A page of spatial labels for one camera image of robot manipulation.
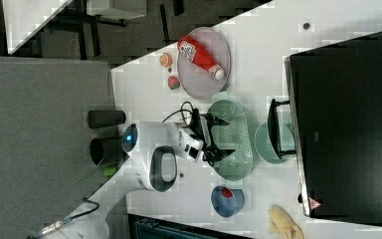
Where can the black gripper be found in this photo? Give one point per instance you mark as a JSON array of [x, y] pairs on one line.
[[200, 125]]

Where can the green plastic strainer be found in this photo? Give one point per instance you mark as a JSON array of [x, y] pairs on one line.
[[236, 135]]

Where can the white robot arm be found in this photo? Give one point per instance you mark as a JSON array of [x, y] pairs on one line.
[[152, 149]]

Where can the green plastic cup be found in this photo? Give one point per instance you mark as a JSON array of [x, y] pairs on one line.
[[265, 148]]

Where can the red item in bowl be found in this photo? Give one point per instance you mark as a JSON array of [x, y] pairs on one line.
[[226, 192]]

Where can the red toy strawberry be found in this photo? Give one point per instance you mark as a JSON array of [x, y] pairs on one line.
[[173, 83]]

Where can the blue bowl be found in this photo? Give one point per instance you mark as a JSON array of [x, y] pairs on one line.
[[227, 207]]

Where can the grey round plate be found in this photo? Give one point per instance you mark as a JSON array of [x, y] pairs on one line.
[[197, 82]]

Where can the orange toy fruit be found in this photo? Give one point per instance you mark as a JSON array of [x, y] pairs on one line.
[[165, 60]]

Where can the red ketchup bottle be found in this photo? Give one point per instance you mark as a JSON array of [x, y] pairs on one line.
[[192, 50]]

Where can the yellow cloth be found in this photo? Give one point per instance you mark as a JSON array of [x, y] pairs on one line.
[[283, 225]]

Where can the blue crate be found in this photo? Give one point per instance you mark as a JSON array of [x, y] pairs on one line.
[[149, 228]]

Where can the black toaster oven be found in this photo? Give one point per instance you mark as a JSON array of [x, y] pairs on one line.
[[335, 101]]

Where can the grey table pad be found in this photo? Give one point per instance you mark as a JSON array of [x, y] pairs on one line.
[[45, 164]]

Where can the white background table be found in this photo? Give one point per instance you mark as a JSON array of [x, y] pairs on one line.
[[24, 18]]

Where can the black cylinder post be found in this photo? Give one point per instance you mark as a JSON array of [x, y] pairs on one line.
[[99, 119]]

